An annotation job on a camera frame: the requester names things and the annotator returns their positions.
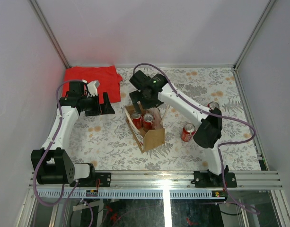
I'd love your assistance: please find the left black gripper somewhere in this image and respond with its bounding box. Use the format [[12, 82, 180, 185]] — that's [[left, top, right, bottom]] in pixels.
[[82, 92, 115, 117]]

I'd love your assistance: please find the red cola can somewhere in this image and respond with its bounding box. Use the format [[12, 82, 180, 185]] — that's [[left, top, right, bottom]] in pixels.
[[142, 113, 154, 132], [131, 111, 142, 129], [181, 123, 196, 142], [207, 101, 220, 110]]

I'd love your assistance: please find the watermelon canvas tote bag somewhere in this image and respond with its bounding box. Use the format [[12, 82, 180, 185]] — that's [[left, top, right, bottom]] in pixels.
[[124, 105, 166, 153]]

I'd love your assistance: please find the red cola can front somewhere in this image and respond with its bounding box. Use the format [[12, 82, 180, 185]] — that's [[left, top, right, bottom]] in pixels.
[[181, 123, 196, 142]]

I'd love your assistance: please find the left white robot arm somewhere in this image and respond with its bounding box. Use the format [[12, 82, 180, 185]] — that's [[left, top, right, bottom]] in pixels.
[[31, 79, 115, 187]]

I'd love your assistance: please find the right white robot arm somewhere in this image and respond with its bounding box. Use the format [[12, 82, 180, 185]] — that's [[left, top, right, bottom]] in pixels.
[[130, 70, 226, 187]]

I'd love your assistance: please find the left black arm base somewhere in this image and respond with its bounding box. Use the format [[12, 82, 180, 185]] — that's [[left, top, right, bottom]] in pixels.
[[78, 172, 111, 188]]

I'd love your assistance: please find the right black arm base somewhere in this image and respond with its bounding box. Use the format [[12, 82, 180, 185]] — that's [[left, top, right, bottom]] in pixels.
[[191, 168, 237, 188]]

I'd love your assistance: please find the red folded cloth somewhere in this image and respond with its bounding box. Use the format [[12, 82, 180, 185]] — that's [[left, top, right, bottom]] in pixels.
[[64, 66, 123, 104]]

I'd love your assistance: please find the floral patterned table mat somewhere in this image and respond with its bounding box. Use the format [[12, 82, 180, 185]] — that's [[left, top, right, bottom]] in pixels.
[[66, 68, 260, 171]]

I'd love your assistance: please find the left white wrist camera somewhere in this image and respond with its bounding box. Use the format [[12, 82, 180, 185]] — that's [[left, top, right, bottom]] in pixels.
[[82, 80, 100, 97]]

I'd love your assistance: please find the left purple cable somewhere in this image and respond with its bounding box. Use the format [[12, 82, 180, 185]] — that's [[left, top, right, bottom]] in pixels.
[[32, 79, 95, 227]]

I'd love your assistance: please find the purple cable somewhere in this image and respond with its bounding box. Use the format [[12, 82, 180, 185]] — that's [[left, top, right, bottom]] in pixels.
[[32, 79, 95, 227], [132, 63, 261, 215]]

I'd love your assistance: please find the aluminium front rail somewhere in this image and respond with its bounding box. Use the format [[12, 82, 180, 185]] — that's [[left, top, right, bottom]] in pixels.
[[28, 170, 284, 190]]

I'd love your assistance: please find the white slotted cable duct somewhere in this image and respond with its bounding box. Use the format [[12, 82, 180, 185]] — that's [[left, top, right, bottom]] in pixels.
[[37, 189, 225, 199]]

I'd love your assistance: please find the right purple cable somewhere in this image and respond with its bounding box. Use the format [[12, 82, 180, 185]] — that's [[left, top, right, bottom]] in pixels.
[[132, 63, 261, 215]]

